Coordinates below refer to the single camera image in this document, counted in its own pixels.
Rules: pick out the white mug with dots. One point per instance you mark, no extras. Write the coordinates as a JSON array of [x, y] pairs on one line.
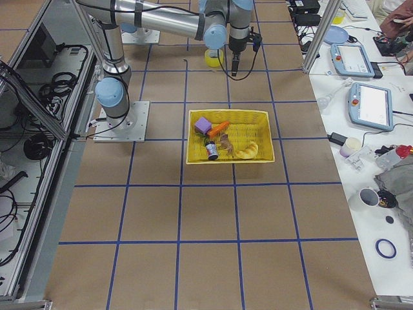
[[363, 200]]

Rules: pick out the toy croissant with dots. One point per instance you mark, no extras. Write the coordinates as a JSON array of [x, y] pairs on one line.
[[249, 153]]

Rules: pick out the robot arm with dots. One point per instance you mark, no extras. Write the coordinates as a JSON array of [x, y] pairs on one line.
[[217, 23]]

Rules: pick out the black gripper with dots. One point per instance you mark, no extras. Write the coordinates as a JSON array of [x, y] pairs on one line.
[[236, 46]]

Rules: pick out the black power adapter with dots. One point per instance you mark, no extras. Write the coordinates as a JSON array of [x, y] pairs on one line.
[[337, 139]]

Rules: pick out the upper teach pendant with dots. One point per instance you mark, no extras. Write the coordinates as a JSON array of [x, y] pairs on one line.
[[351, 60]]

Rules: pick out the purple foam cube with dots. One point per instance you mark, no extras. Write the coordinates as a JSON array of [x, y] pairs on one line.
[[202, 126]]

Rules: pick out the white purple cup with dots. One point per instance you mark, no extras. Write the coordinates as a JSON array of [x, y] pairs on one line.
[[350, 146]]

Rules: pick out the blue plate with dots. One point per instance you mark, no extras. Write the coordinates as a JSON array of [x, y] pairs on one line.
[[336, 35]]

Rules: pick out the yellow plastic basket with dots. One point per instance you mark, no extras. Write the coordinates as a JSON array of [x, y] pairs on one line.
[[245, 126]]

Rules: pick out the yellow tape roll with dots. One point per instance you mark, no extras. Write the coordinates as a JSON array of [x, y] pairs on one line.
[[214, 58]]

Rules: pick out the toy carrot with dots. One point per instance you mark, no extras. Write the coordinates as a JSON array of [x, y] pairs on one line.
[[213, 132]]

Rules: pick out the small brown toy animal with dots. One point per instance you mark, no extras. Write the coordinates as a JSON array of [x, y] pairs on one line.
[[225, 144]]

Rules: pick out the aluminium frame post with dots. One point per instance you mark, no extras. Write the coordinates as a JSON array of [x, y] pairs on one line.
[[325, 23]]

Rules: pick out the small black-capped bottle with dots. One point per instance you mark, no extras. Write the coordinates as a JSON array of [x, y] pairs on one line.
[[211, 150]]

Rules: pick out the lower teach pendant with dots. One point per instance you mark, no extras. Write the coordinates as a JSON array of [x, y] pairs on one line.
[[371, 106]]

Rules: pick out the grey cloth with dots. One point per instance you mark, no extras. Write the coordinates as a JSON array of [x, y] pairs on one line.
[[398, 182]]

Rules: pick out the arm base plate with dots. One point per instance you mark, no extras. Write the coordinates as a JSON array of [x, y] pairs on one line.
[[140, 36], [133, 128]]

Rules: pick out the teach pendant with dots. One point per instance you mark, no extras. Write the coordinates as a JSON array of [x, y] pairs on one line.
[[351, 60], [371, 106]]

